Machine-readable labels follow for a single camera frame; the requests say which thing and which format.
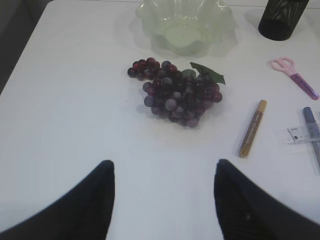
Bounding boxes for clear plastic ruler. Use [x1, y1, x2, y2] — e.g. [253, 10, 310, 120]
[287, 125, 313, 145]

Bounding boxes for pink scissors with purple sheath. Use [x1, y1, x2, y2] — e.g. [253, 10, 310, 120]
[270, 57, 320, 101]

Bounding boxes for black mesh pen cup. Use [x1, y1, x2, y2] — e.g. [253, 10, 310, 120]
[258, 0, 309, 41]

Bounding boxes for gold glitter pen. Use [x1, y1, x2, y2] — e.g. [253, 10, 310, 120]
[238, 100, 267, 158]

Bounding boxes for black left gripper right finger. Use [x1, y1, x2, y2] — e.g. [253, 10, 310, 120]
[213, 159, 320, 240]

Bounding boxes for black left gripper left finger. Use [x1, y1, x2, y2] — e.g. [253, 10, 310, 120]
[0, 160, 115, 240]

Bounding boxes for green wavy glass plate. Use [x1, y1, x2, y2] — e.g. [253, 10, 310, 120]
[135, 0, 236, 56]

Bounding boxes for silver glitter pen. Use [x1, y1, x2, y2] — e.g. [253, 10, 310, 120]
[302, 107, 320, 173]

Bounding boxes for purple grape bunch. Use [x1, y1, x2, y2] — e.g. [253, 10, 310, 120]
[127, 57, 226, 129]

